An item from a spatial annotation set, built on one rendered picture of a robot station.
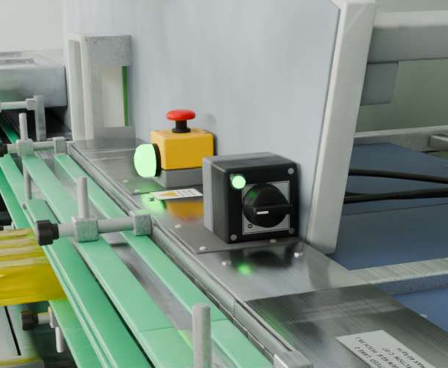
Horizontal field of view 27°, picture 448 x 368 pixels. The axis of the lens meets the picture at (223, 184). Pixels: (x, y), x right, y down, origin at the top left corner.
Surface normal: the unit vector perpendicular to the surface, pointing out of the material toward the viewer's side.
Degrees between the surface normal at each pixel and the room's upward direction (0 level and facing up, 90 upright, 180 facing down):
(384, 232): 90
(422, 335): 90
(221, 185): 0
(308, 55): 0
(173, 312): 90
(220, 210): 0
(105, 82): 90
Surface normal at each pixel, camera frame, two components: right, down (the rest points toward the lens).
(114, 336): -0.03, -0.98
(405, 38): 0.31, 0.50
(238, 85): -0.95, 0.09
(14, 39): 0.32, 0.21
